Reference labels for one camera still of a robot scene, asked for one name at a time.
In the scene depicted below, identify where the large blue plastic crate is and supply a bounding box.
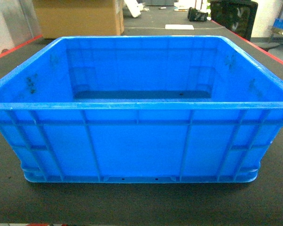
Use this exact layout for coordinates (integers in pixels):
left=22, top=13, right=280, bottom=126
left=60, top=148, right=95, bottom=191
left=0, top=36, right=283, bottom=183

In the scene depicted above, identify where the brown cardboard box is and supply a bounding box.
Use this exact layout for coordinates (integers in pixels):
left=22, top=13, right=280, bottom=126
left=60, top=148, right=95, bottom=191
left=33, top=0, right=124, bottom=39

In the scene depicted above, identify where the white flat board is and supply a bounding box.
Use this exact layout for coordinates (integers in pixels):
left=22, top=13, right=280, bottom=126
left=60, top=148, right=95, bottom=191
left=165, top=24, right=195, bottom=30

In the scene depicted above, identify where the black device on table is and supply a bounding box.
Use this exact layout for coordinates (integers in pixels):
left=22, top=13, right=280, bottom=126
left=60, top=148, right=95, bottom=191
left=187, top=7, right=208, bottom=22

